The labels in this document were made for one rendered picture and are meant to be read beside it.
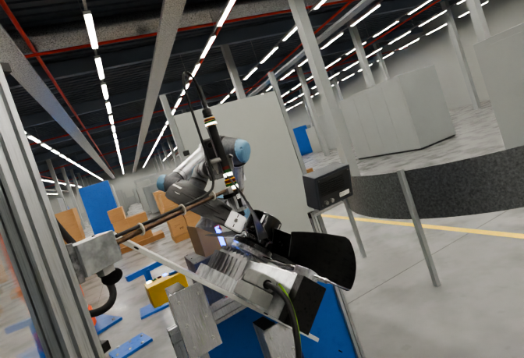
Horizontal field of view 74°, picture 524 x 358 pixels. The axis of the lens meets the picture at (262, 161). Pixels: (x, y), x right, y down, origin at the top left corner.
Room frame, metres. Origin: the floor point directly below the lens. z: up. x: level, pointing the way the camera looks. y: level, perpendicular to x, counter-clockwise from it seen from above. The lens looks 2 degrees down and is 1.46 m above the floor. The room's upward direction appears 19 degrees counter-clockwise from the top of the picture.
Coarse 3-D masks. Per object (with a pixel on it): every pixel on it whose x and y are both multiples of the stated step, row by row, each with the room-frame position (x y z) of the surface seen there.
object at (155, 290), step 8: (176, 272) 1.50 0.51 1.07; (160, 280) 1.47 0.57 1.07; (168, 280) 1.45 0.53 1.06; (176, 280) 1.47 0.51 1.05; (184, 280) 1.48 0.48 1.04; (152, 288) 1.42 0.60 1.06; (160, 288) 1.43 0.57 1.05; (152, 296) 1.41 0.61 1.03; (160, 296) 1.43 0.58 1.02; (152, 304) 1.43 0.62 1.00; (160, 304) 1.42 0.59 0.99
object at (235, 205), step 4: (228, 188) 1.26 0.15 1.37; (228, 192) 1.25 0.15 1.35; (232, 192) 1.28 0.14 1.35; (224, 196) 1.27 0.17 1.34; (228, 196) 1.26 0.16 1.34; (232, 196) 1.26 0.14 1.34; (228, 200) 1.28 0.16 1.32; (232, 200) 1.27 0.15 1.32; (236, 200) 1.28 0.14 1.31; (232, 204) 1.28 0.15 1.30; (236, 204) 1.27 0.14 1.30; (244, 204) 1.33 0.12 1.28; (232, 208) 1.28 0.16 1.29; (236, 208) 1.27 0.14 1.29; (240, 208) 1.28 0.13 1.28; (244, 208) 1.28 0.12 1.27
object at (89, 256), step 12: (84, 240) 0.75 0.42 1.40; (96, 240) 0.74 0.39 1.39; (108, 240) 0.77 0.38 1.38; (72, 252) 0.70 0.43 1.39; (84, 252) 0.71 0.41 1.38; (96, 252) 0.73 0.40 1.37; (108, 252) 0.76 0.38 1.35; (84, 264) 0.70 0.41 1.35; (96, 264) 0.73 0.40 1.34; (108, 264) 0.75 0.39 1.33; (84, 276) 0.71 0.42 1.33
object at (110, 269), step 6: (102, 270) 0.76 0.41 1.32; (108, 270) 0.77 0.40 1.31; (114, 270) 0.78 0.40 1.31; (120, 270) 0.79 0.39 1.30; (102, 276) 0.76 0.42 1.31; (108, 276) 0.77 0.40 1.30; (114, 276) 0.77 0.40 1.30; (120, 276) 0.78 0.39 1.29; (102, 282) 0.77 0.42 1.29; (108, 282) 0.76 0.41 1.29; (114, 282) 0.77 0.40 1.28
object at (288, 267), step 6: (264, 258) 1.13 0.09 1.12; (270, 258) 1.12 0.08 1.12; (276, 264) 1.08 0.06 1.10; (282, 264) 1.06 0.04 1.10; (288, 264) 1.05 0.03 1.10; (288, 270) 1.04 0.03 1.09; (312, 276) 0.97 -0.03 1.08; (318, 276) 0.96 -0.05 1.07; (324, 282) 0.93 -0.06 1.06; (330, 282) 0.93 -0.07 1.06
